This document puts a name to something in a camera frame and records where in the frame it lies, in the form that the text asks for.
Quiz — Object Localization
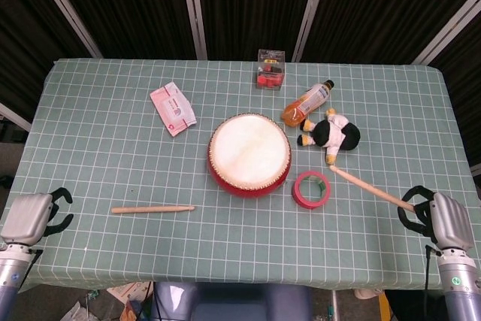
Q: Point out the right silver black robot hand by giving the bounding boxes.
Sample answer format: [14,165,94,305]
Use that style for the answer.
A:
[398,185,475,250]

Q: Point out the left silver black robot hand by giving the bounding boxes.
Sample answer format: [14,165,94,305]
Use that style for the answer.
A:
[0,187,74,247]

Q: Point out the wooden drumstick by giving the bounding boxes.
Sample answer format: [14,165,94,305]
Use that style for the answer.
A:
[328,164,416,212]
[110,204,196,215]

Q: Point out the green grid cutting mat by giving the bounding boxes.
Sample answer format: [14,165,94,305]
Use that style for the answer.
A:
[9,58,481,294]

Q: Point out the red drum with white skin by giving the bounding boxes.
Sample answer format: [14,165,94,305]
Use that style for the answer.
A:
[207,111,292,200]

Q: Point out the white paper sheets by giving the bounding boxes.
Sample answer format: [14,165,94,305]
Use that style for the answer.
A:
[107,282,152,305]

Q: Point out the black and white plush toy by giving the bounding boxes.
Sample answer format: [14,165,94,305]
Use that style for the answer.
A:
[298,108,362,166]

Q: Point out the red tape roll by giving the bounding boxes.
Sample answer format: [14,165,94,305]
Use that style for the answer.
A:
[292,170,332,210]

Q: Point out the pink wet wipes pack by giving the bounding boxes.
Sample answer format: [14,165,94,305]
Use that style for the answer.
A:
[149,80,198,138]

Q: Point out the orange drink bottle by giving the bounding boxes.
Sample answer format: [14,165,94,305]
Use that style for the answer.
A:
[281,79,335,128]

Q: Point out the clear box with red parts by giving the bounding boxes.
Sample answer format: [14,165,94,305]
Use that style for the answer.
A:
[255,48,286,92]

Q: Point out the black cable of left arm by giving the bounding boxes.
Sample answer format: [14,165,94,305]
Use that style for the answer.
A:
[21,248,44,288]

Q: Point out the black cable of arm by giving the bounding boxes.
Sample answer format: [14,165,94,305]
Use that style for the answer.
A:
[21,248,44,288]
[422,244,434,294]

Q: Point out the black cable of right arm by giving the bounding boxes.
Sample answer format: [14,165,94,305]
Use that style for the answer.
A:
[422,244,434,294]

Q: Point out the white partition post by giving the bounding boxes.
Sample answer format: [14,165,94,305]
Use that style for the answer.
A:
[28,0,103,59]
[179,0,208,61]
[413,0,481,65]
[0,101,33,132]
[292,0,330,62]

